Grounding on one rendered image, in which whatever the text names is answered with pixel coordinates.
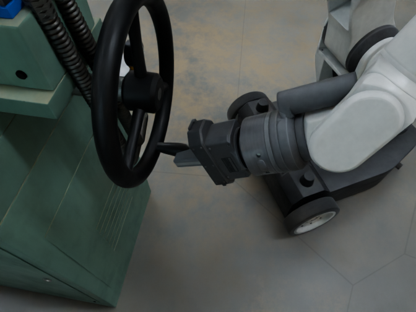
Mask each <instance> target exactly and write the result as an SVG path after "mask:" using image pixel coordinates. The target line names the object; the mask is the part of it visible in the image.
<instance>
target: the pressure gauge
mask: <svg viewBox="0 0 416 312"><path fill-rule="evenodd" d="M124 61H125V63H126V65H127V66H128V67H129V68H131V70H134V68H133V63H132V54H131V45H130V41H129V40H127V41H126V43H125V46H124Z"/></svg>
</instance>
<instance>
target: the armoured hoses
mask: <svg viewBox="0 0 416 312"><path fill-rule="evenodd" d="M22 1H23V3H24V4H25V6H26V8H29V9H30V10H32V12H33V14H35V16H36V19H37V20H38V21H39V24H40V25H41V27H42V29H43V30H44V31H45V34H46V35H47V37H48V39H49V40H50V43H51V44H52V45H53V48H54V49H55V52H57V54H58V56H59V57H60V60H61V61H62V63H63V64H64V67H65V68H66V71H67V72H68V73H69V75H70V76H71V79H73V82H74V83H75V85H76V86H77V88H78V89H79V92H80V93H81V95H82V96H83V98H84V99H85V101H86V102H87V104H88V105H89V107H90V109H91V84H92V76H91V75H90V73H89V70H88V69H87V67H86V65H85V64H84V62H83V60H82V58H81V57H80V54H79V53H78V50H77V49H76V46H75V45H74V44H73V41H71V38H70V36H69V34H68V32H67V31H66V28H65V27H64V25H63V23H62V22H61V19H60V17H58V13H57V12H56V11H57V10H56V8H55V6H54V4H53V2H52V1H51V0H22ZM55 3H56V4H57V5H58V9H60V12H61V14H62V15H63V18H64V19H65V22H66V23H67V26H68V27H69V30H70V31H71V32H72V35H73V36H74V39H75V40H76V43H77V45H78V47H79V49H80V50H81V51H82V54H83V55H84V58H85V60H86V61H87V64H88V65H89V68H91V71H92V70H93V61H94V57H95V50H96V47H97V43H96V41H95V39H94V37H93V35H92V33H91V31H90V29H89V26H88V25H87V23H86V21H85V19H84V16H82V12H81V11H80V8H79V7H78V5H77V3H76V0H55ZM131 118H132V115H131V113H130V111H129V110H127V109H126V107H125V106H124V105H123V102H120V101H118V119H119V121H120V123H121V124H122V127H123V128H124V130H125V132H126V134H127V135H128V134H129V127H130V124H131ZM147 122H148V114H147V113H145V116H144V120H143V123H142V128H141V133H140V136H139V140H138V144H137V150H136V156H135V159H134V165H135V164H136V163H137V161H138V159H139V154H140V151H141V145H142V144H143V143H144V141H145V134H146V129H147ZM118 131H119V141H120V145H121V150H122V153H123V155H124V150H125V147H126V143H127V141H126V139H125V137H124V136H123V133H122V132H121V130H120V128H119V127H118Z"/></svg>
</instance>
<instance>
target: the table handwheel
mask: <svg viewBox="0 0 416 312"><path fill-rule="evenodd" d="M142 6H145V7H146V9H147V10H148V12H149V14H150V16H151V18H152V22H153V24H154V29H155V34H156V37H157V45H158V60H159V74H158V73H155V72H147V69H146V65H145V58H144V51H143V47H142V37H141V27H140V21H139V9H140V8H141V7H142ZM128 35H129V41H130V45H131V54H132V63H133V68H134V70H130V71H129V72H128V73H127V74H126V75H125V77H120V76H119V74H120V68H121V61H122V57H123V51H124V46H125V43H126V39H127V36H128ZM90 75H91V76H92V84H91V117H92V130H93V138H94V142H95V147H96V150H97V154H98V158H99V160H100V163H101V165H102V167H103V169H104V171H105V173H106V175H107V176H108V177H109V179H110V180H112V182H114V184H116V185H117V186H120V187H122V188H135V187H137V186H139V185H140V184H142V183H143V182H144V181H145V180H146V179H147V178H148V177H149V175H150V174H151V172H152V170H153V169H154V167H155V165H156V163H157V160H158V158H159V156H160V152H157V151H156V146H157V143H158V142H164V140H165V136H166V133H167V128H168V122H169V119H170V112H171V103H172V97H173V82H174V48H173V35H172V29H171V22H170V17H169V14H168V10H167V7H166V5H165V2H164V0H113V2H112V3H111V5H110V7H109V9H108V11H107V13H106V16H105V18H104V21H103V23H102V27H101V30H100V34H99V36H98V41H97V47H96V50H95V57H94V61H93V70H92V73H90ZM118 101H120V102H123V105H124V106H125V107H126V109H127V110H129V111H132V118H131V124H130V127H129V134H128V139H127V143H126V147H125V150H124V155H123V153H122V150H121V145H120V141H119V131H118ZM145 113H153V114H154V113H155V118H154V123H153V126H152V131H151V133H150V137H149V141H148V143H147V146H146V148H145V151H144V153H143V155H142V157H141V159H140V160H139V162H138V163H137V165H136V166H135V167H134V168H133V165H134V159H135V156H136V150H137V144H138V140H139V136H140V133H141V128H142V123H143V120H144V116H145Z"/></svg>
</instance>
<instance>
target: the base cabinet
mask: <svg viewBox="0 0 416 312"><path fill-rule="evenodd" d="M150 193H151V190H150V187H149V184H148V181H147V179H146V180H145V181H144V182H143V183H142V184H140V185H139V186H137V187H135V188H122V187H120V186H117V185H116V184H114V182H112V180H110V179H109V177H108V176H107V175H106V173H105V171H104V169H103V167H102V165H101V163H100V160H99V158H98V154H97V150H96V147H95V142H94V138H93V130H92V117H91V109H90V107H89V105H88V104H87V102H86V101H85V99H84V98H83V97H81V96H77V95H73V96H72V97H71V99H70V101H69V102H68V104H67V106H66V107H65V109H64V111H63V113H62V115H61V116H60V118H59V120H58V122H57V123H56V126H55V127H54V129H53V130H52V132H51V134H50V136H49V138H48V140H47V141H46V143H45V145H44V146H43V148H42V150H41V152H40V154H39V155H38V157H37V159H36V160H35V163H34V164H33V166H32V168H31V170H30V171H29V173H28V175H27V177H26V179H25V180H24V182H23V184H22V185H21V187H20V189H19V191H18V193H17V194H16V196H15V198H14V200H13V201H12V204H11V205H10V207H9V208H8V210H7V212H6V214H5V216H4V218H3V219H2V221H1V223H0V285H2V286H6V287H12V288H18V289H22V290H28V291H32V292H38V293H44V294H48V295H54V296H57V297H64V298H70V299H73V300H80V301H86V302H89V303H95V304H99V305H105V306H111V307H116V305H117V303H118V299H119V295H120V293H121V289H122V286H123V283H124V279H125V276H126V273H127V270H128V266H129V262H130V260H131V256H132V252H133V250H134V246H135V244H136V240H137V236H138V233H139V229H140V227H141V223H142V219H143V217H144V213H145V209H146V207H147V203H148V200H149V197H150Z"/></svg>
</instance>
